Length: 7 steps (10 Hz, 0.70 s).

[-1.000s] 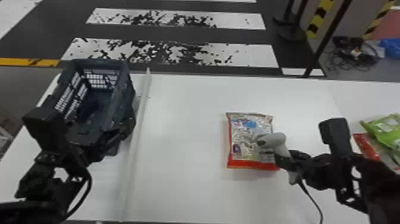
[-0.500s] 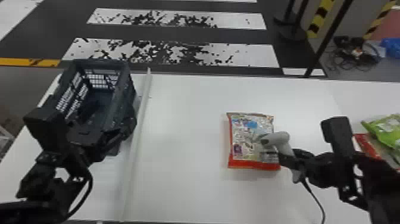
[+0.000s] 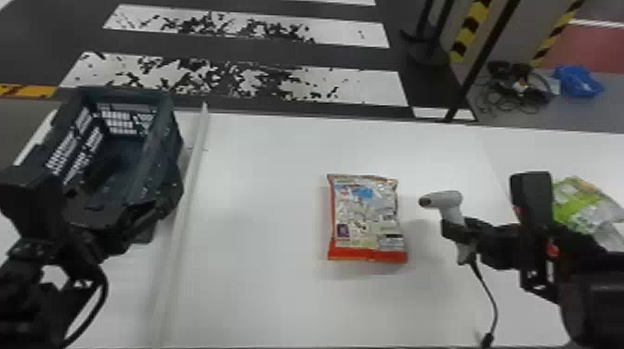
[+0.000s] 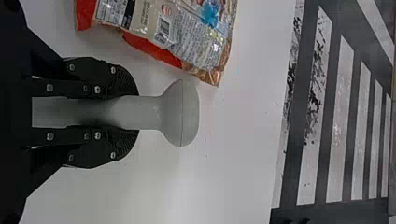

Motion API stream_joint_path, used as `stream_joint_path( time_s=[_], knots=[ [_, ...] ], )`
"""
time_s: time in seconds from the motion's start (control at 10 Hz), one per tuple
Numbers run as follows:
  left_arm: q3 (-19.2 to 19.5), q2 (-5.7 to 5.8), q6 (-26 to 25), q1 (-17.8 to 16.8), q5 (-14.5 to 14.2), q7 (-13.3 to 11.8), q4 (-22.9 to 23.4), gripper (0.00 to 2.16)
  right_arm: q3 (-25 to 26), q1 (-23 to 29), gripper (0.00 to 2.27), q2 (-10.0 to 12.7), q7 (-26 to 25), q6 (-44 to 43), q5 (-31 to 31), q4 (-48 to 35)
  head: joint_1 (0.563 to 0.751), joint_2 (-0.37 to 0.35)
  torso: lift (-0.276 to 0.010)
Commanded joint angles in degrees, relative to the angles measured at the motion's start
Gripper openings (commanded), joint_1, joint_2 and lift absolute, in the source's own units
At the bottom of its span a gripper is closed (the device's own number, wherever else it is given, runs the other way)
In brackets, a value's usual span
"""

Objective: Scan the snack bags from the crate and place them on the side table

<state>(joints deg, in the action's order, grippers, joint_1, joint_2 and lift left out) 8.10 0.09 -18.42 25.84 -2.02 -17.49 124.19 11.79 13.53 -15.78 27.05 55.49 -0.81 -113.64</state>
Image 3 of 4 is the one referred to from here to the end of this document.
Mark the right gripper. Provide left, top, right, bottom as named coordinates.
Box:
left=439, top=216, right=530, bottom=273

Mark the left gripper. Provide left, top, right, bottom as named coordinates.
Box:
left=64, top=197, right=164, bottom=255

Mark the hand scanner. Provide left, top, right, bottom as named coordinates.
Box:
left=417, top=189, right=480, bottom=267

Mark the black crate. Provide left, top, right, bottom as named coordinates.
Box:
left=43, top=85, right=186, bottom=245

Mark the white slab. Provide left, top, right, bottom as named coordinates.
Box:
left=0, top=102, right=212, bottom=349

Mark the red snack packet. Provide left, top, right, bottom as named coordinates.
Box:
left=325, top=172, right=410, bottom=265

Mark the green snack packet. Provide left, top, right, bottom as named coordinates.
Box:
left=552, top=175, right=624, bottom=253

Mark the blue bag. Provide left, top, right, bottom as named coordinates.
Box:
left=552, top=64, right=606, bottom=99

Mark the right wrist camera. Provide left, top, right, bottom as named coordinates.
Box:
left=508, top=171, right=555, bottom=231

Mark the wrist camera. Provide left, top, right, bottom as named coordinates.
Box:
left=0, top=166, right=67, bottom=241
left=508, top=171, right=555, bottom=231

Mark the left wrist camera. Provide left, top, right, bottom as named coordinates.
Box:
left=0, top=166, right=67, bottom=241

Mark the black cable bundle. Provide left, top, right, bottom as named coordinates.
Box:
left=474, top=59, right=555, bottom=117

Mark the striped post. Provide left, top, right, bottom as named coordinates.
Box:
left=447, top=0, right=587, bottom=70

